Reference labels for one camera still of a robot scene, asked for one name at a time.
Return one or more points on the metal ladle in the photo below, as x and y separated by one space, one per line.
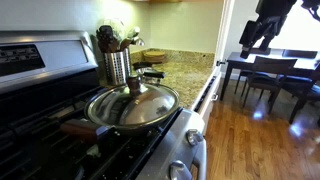
136 36

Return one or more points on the dark chair with cushioned seat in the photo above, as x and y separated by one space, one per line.
301 86

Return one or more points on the steel pan lid with knob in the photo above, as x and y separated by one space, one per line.
143 106

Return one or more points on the silver stove knob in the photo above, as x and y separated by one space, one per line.
180 170
194 137

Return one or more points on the pale kitchen utensil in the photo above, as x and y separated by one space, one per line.
115 26

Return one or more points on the round wooden board stack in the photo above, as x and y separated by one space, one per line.
154 56

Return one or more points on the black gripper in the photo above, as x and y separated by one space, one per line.
263 28

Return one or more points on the perforated steel utensil holder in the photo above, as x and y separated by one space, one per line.
116 68

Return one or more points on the dark chair with slatted back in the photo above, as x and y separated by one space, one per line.
268 75

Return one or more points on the metal door latch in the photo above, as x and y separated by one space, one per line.
220 62

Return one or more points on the bright window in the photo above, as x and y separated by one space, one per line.
300 33

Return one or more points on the dark wooden spoon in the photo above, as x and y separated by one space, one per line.
107 38

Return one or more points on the dark chair backrest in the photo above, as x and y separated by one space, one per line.
300 53

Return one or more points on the dark chair with thin legs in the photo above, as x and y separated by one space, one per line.
241 78

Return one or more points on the dark wooden dining table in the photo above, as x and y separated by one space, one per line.
300 65

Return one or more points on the stainless steel gas stove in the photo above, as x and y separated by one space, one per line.
50 140

